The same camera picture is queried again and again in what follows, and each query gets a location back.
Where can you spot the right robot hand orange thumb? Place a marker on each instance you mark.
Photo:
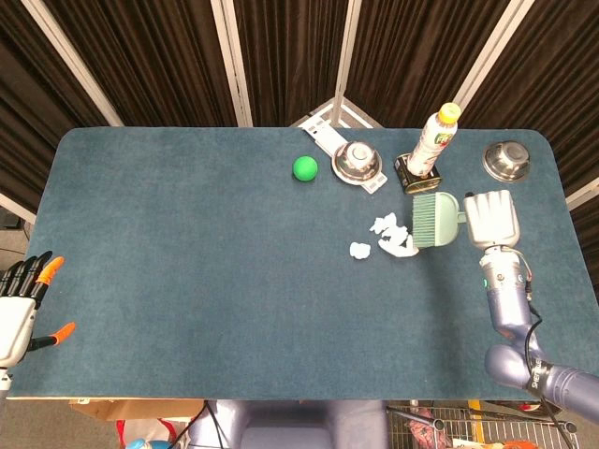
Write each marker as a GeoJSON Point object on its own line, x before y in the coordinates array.
{"type": "Point", "coordinates": [491, 220]}

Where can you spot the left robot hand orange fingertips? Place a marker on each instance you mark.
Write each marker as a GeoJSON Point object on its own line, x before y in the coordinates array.
{"type": "Point", "coordinates": [14, 322]}

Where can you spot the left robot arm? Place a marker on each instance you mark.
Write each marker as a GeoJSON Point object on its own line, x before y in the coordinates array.
{"type": "Point", "coordinates": [4, 383]}

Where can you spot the right robot arm blue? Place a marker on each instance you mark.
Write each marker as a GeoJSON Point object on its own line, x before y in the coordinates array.
{"type": "Point", "coordinates": [507, 308]}

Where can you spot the green ball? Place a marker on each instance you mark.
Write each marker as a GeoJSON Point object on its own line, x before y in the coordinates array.
{"type": "Point", "coordinates": [305, 168]}

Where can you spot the upturned steel bowl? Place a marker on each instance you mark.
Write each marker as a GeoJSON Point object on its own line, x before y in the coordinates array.
{"type": "Point", "coordinates": [506, 161]}
{"type": "Point", "coordinates": [356, 159]}

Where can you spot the dark gold tin can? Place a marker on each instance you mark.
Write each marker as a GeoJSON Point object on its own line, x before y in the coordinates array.
{"type": "Point", "coordinates": [421, 182]}

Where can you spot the plastic bottle yellow cap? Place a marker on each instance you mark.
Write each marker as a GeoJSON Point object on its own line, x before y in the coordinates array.
{"type": "Point", "coordinates": [433, 145]}

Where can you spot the large white paper scrap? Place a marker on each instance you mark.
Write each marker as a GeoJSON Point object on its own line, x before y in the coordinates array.
{"type": "Point", "coordinates": [398, 245]}

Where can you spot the medium white paper scrap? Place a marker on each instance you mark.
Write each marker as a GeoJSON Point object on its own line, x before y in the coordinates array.
{"type": "Point", "coordinates": [381, 222]}

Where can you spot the small white paper scrap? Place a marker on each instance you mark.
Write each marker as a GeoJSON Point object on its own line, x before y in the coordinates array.
{"type": "Point", "coordinates": [360, 251]}

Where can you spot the brown cardboard box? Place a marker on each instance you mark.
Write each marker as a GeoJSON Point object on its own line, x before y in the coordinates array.
{"type": "Point", "coordinates": [135, 409]}

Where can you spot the red and white bag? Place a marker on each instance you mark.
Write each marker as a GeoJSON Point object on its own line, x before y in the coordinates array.
{"type": "Point", "coordinates": [150, 430]}

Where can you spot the blue table cloth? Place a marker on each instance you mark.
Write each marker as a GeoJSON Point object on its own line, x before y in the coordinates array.
{"type": "Point", "coordinates": [187, 280]}

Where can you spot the white partition foot base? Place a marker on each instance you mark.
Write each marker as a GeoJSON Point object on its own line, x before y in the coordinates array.
{"type": "Point", "coordinates": [323, 114]}

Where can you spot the dark brown curtain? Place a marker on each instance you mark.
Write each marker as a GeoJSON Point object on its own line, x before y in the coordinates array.
{"type": "Point", "coordinates": [164, 61]}

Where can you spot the white partition post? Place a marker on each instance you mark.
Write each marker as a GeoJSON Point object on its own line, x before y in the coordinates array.
{"type": "Point", "coordinates": [346, 51]}
{"type": "Point", "coordinates": [486, 61]}
{"type": "Point", "coordinates": [16, 208]}
{"type": "Point", "coordinates": [582, 194]}
{"type": "Point", "coordinates": [75, 65]}
{"type": "Point", "coordinates": [232, 61]}

